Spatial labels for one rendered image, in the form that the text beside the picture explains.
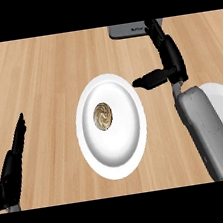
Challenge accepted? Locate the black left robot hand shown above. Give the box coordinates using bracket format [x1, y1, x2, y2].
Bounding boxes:
[0, 111, 40, 212]

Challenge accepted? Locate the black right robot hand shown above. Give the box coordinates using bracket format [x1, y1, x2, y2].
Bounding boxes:
[123, 14, 190, 93]

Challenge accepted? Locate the brown swirl cupcake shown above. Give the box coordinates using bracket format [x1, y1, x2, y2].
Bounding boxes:
[90, 100, 116, 133]

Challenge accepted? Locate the white oval plate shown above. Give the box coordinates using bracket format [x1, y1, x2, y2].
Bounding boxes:
[67, 68, 155, 185]

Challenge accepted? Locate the grey appliance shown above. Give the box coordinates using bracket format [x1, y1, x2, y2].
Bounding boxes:
[107, 18, 166, 42]

